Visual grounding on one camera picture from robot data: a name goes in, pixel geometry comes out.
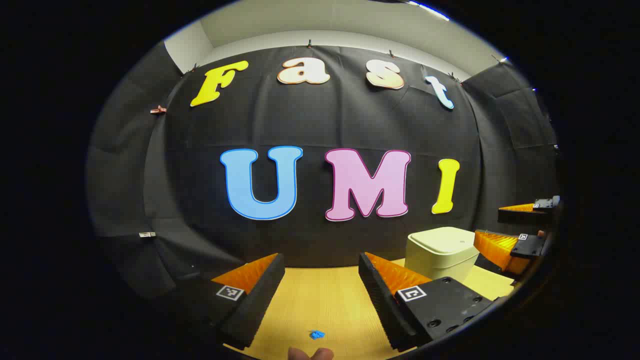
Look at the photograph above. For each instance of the wooden desktop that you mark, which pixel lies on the wooden desktop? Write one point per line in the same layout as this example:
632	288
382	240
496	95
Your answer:
325	300

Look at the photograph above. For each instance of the small white tag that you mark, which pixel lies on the small white tag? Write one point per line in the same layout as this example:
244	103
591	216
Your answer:
147	234

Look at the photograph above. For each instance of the black backdrop cloth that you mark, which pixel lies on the black backdrop cloth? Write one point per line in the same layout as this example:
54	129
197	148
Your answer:
320	115

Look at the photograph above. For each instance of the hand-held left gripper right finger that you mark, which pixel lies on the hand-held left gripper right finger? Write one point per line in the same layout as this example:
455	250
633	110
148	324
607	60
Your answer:
382	300

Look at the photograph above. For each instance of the green desktop garbage bin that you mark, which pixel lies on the green desktop garbage bin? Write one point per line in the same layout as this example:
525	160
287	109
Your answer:
440	250

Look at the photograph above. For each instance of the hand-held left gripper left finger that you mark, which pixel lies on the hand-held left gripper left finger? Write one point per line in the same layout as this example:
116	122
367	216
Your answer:
260	295

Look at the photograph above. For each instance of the blue paper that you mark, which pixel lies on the blue paper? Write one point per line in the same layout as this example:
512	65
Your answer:
317	334

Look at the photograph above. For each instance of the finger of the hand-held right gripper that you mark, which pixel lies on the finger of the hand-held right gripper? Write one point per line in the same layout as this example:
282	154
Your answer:
546	204
530	246

